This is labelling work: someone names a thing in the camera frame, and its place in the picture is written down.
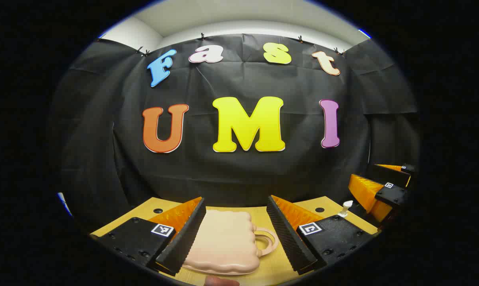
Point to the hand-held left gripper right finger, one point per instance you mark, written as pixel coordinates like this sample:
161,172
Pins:
287,238

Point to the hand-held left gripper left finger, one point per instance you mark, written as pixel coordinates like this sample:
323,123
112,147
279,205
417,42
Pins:
187,238

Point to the black backdrop cloth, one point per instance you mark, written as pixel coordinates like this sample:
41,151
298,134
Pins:
243,174

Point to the pink suitcase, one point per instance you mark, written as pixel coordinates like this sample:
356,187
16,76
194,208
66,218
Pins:
227,242

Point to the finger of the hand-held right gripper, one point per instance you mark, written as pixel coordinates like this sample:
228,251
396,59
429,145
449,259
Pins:
392,195
390,174

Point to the white pump bottle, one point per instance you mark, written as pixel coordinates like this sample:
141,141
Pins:
345,207

